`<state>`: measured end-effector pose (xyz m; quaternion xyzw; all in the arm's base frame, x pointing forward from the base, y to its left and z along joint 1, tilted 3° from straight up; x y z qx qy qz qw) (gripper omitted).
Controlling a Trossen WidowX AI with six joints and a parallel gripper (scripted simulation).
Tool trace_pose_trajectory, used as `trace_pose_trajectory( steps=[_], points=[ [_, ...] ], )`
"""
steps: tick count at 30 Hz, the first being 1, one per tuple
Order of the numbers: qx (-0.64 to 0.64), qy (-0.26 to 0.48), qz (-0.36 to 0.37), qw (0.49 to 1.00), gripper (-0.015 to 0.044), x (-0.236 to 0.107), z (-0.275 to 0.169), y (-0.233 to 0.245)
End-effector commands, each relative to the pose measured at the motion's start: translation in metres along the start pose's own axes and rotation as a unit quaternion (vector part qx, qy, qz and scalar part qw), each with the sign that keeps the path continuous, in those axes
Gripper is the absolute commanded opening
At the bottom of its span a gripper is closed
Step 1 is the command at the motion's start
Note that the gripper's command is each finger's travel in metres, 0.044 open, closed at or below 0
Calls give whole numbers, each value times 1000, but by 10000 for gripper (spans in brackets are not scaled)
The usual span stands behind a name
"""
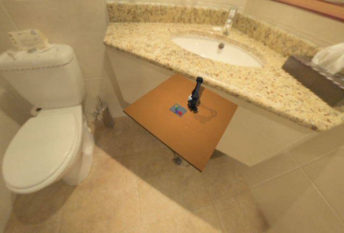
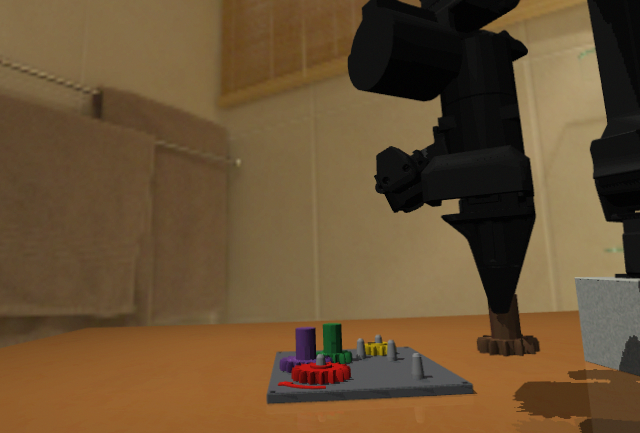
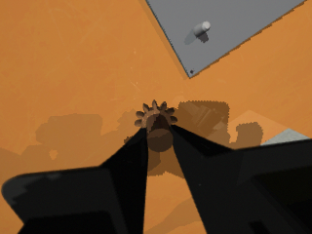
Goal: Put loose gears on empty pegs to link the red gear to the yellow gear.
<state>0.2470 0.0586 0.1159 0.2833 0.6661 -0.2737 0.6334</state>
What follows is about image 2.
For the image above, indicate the green gear with tall cylindrical handle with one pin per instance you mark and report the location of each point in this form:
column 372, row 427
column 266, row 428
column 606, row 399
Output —
column 332, row 344

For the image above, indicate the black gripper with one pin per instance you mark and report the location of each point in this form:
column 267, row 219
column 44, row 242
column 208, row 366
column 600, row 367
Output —
column 491, row 175

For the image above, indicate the yellow gear with black stripe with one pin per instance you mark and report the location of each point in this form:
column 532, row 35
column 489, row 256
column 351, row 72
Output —
column 374, row 348

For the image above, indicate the dark brown gear with tall hub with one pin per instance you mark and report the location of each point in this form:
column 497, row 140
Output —
column 506, row 336

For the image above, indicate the purple gear with tall hub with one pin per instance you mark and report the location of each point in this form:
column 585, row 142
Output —
column 305, row 349

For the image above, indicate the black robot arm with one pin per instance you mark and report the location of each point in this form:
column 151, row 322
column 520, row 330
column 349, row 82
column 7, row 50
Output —
column 421, row 52

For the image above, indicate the red gear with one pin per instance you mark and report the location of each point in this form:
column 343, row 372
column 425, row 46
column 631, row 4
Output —
column 321, row 374

